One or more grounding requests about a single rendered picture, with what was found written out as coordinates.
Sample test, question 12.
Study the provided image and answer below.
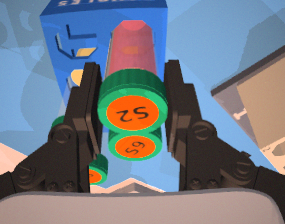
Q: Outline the blue tube rack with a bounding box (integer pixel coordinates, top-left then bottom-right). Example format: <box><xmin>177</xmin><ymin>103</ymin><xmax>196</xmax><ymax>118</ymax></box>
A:
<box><xmin>39</xmin><ymin>0</ymin><xmax>168</xmax><ymax>97</ymax></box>

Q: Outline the blue flat mat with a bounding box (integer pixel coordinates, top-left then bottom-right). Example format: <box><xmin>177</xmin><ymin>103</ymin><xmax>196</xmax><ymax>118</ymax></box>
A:
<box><xmin>0</xmin><ymin>0</ymin><xmax>285</xmax><ymax>192</ymax></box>

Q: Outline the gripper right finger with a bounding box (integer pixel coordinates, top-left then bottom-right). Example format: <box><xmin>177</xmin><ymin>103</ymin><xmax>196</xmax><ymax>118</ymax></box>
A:
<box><xmin>163</xmin><ymin>60</ymin><xmax>285</xmax><ymax>223</ymax></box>

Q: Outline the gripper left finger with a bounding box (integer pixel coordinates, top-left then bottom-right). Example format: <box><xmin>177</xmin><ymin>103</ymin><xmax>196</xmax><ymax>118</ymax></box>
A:
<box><xmin>0</xmin><ymin>62</ymin><xmax>103</xmax><ymax>200</ymax></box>

